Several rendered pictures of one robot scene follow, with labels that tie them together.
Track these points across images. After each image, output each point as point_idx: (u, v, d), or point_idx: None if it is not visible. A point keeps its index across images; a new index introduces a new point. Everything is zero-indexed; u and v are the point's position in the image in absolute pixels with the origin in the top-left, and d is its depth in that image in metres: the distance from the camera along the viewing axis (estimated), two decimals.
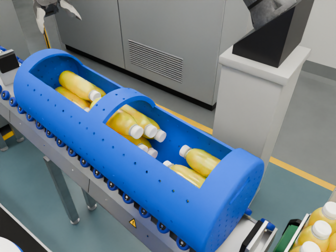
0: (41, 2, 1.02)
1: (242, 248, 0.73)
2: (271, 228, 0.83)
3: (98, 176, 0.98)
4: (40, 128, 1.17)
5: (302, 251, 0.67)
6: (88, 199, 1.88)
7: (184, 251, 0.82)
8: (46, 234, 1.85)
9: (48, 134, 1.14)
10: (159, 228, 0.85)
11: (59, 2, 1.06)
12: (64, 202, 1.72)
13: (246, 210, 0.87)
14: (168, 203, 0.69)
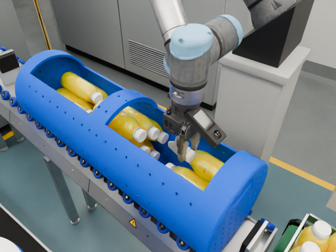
0: (188, 136, 0.77)
1: (242, 248, 0.73)
2: (271, 228, 0.83)
3: (97, 177, 0.99)
4: (38, 129, 1.18)
5: (302, 251, 0.67)
6: (88, 199, 1.88)
7: (184, 251, 0.82)
8: (46, 234, 1.85)
9: (48, 133, 1.14)
10: (158, 226, 0.85)
11: None
12: (64, 202, 1.72)
13: (249, 212, 0.87)
14: (172, 206, 0.68)
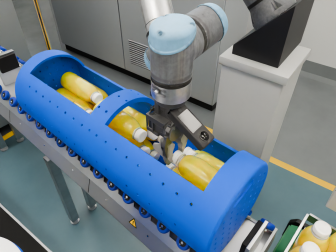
0: (173, 137, 0.70)
1: (242, 248, 0.73)
2: (271, 228, 0.83)
3: (97, 177, 0.99)
4: (38, 129, 1.18)
5: (302, 251, 0.67)
6: (88, 199, 1.88)
7: (184, 251, 0.82)
8: (46, 234, 1.85)
9: (48, 133, 1.14)
10: (158, 226, 0.85)
11: None
12: (64, 202, 1.72)
13: (249, 212, 0.87)
14: (172, 206, 0.68)
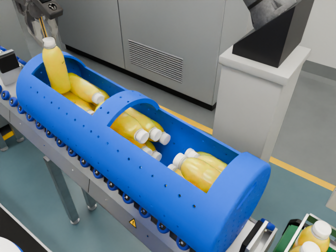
0: (33, 14, 0.87)
1: (242, 248, 0.73)
2: (271, 228, 0.83)
3: (95, 176, 0.99)
4: (37, 128, 1.18)
5: (302, 251, 0.67)
6: (88, 199, 1.88)
7: (184, 251, 0.82)
8: (46, 234, 1.85)
9: (48, 133, 1.14)
10: (158, 224, 0.85)
11: None
12: (64, 202, 1.72)
13: None
14: (174, 208, 0.68)
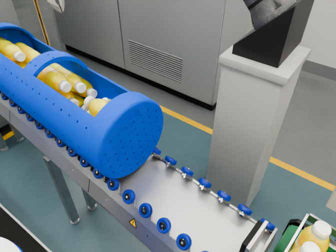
0: None
1: (242, 248, 0.73)
2: (271, 228, 0.83)
3: (93, 172, 1.00)
4: (35, 123, 1.19)
5: (302, 251, 0.67)
6: (88, 199, 1.88)
7: (184, 251, 0.82)
8: (46, 234, 1.85)
9: (48, 131, 1.14)
10: (160, 229, 0.84)
11: None
12: (64, 202, 1.72)
13: (246, 210, 0.87)
14: (75, 132, 0.87)
